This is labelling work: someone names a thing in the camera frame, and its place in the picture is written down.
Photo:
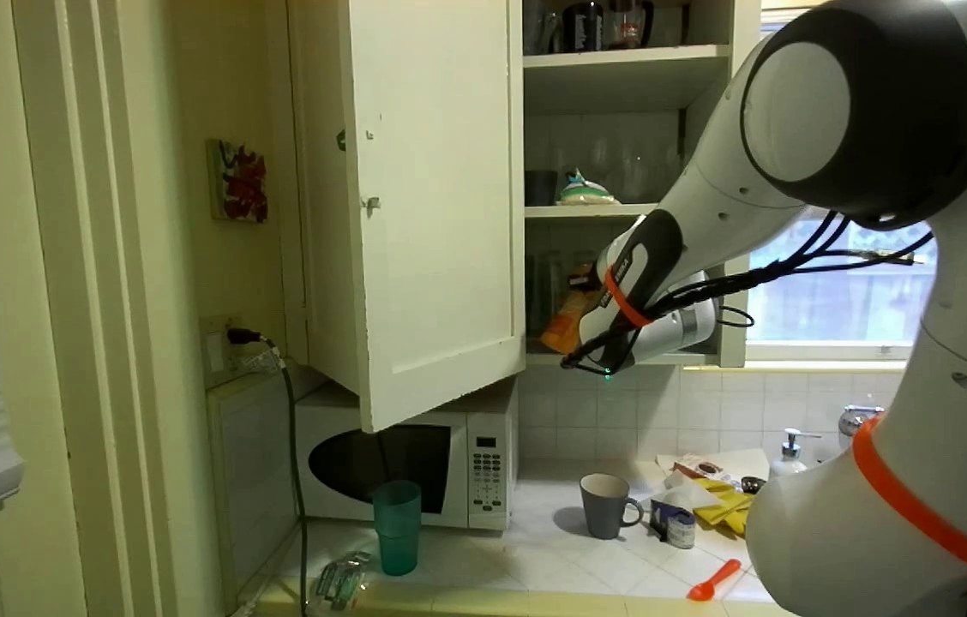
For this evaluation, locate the clear safety glasses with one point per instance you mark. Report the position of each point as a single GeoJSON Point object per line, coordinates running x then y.
{"type": "Point", "coordinates": [341, 582]}

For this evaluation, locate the grey ceramic mug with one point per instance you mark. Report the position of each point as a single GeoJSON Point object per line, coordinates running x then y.
{"type": "Point", "coordinates": [605, 507]}

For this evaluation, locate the teal plastic cup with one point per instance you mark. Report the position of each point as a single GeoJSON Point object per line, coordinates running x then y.
{"type": "Point", "coordinates": [399, 530]}

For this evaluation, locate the window with white frame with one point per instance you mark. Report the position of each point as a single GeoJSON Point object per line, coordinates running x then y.
{"type": "Point", "coordinates": [826, 312]}

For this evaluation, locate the cream wall cabinet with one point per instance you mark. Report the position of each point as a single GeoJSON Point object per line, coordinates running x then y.
{"type": "Point", "coordinates": [622, 71]}

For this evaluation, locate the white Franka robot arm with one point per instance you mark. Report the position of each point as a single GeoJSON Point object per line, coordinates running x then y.
{"type": "Point", "coordinates": [941, 344]}

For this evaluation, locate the dark glassware group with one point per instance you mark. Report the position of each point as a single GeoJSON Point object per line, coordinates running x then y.
{"type": "Point", "coordinates": [598, 23]}

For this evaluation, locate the coffee print box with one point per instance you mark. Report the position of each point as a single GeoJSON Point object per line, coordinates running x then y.
{"type": "Point", "coordinates": [726, 469]}

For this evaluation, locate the small blue white cup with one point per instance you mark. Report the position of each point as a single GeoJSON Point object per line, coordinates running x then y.
{"type": "Point", "coordinates": [677, 522]}

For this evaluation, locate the wall power outlet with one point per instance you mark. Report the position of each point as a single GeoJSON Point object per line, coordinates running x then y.
{"type": "Point", "coordinates": [230, 355]}

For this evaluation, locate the yellow cloth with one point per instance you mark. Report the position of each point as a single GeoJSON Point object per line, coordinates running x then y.
{"type": "Point", "coordinates": [726, 510]}

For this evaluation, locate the open cream cabinet door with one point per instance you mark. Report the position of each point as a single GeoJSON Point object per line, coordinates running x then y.
{"type": "Point", "coordinates": [436, 208]}

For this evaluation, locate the white microwave oven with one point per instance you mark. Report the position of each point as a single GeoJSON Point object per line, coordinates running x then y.
{"type": "Point", "coordinates": [484, 469]}

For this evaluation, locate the green cloth item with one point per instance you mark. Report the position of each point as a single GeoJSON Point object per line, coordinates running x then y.
{"type": "Point", "coordinates": [589, 194]}

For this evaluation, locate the orange sachet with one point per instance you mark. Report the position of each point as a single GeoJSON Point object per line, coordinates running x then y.
{"type": "Point", "coordinates": [572, 326]}

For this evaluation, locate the red wall picture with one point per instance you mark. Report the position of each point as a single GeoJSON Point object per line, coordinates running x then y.
{"type": "Point", "coordinates": [240, 184]}

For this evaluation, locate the white bottle with silver pump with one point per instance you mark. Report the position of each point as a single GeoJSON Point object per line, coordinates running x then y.
{"type": "Point", "coordinates": [791, 451]}

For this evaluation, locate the shiny metal jar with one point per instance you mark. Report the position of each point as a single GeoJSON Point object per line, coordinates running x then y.
{"type": "Point", "coordinates": [858, 418]}

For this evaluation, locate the orange plastic spoon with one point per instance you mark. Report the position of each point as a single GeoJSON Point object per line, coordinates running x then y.
{"type": "Point", "coordinates": [716, 583]}

